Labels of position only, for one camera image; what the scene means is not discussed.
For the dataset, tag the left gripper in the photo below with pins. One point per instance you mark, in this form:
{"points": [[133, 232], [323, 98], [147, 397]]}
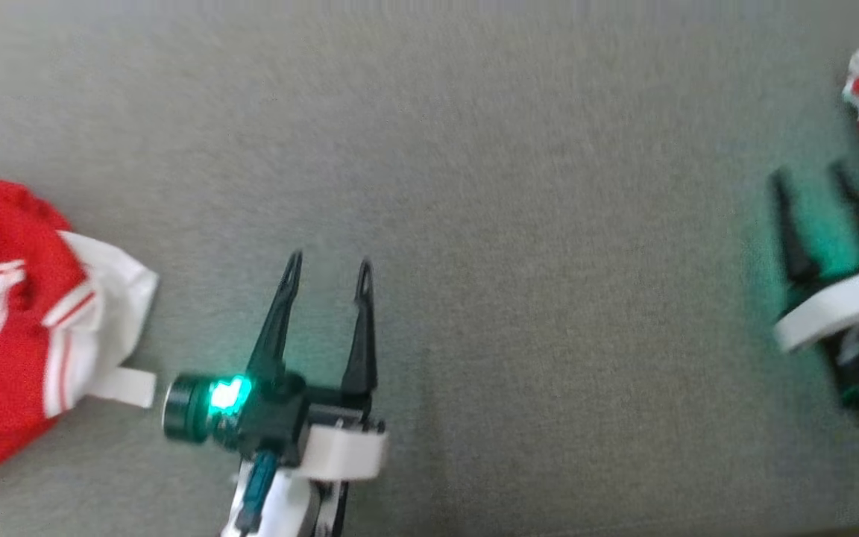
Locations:
{"points": [[280, 418]]}

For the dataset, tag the large grey sofa seat cushion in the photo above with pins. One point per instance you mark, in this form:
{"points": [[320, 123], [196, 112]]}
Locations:
{"points": [[511, 224]]}

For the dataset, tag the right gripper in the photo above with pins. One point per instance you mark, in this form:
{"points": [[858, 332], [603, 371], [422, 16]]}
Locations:
{"points": [[839, 306]]}

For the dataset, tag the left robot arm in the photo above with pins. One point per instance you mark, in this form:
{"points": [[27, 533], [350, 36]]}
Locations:
{"points": [[280, 507]]}

